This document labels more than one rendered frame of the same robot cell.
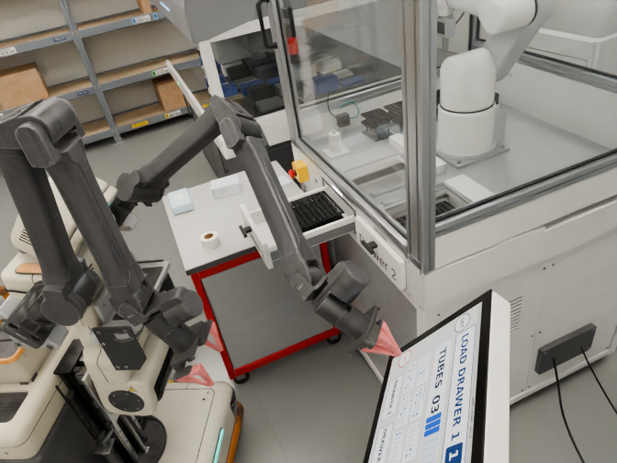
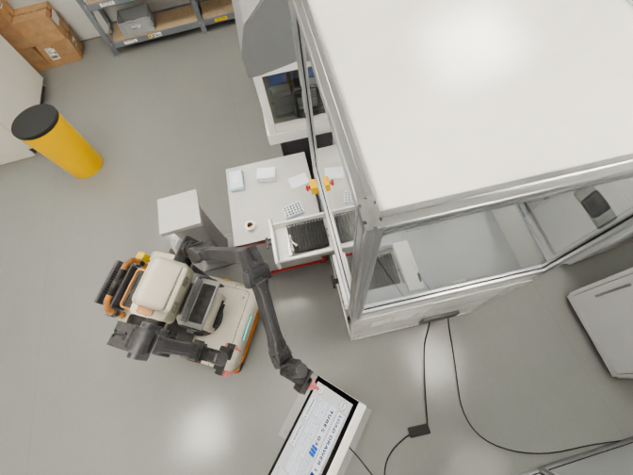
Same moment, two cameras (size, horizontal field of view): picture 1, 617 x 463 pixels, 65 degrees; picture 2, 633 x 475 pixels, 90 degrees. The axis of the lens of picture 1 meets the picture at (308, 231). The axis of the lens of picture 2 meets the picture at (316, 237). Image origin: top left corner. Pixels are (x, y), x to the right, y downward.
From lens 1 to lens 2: 1.04 m
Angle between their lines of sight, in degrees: 31
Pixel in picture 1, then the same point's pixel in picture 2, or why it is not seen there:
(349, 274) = (296, 373)
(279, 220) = (268, 329)
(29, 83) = not seen: outside the picture
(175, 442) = (227, 319)
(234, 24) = (281, 65)
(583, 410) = (438, 337)
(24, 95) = not seen: outside the picture
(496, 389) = (336, 460)
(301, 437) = (293, 315)
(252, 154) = (259, 293)
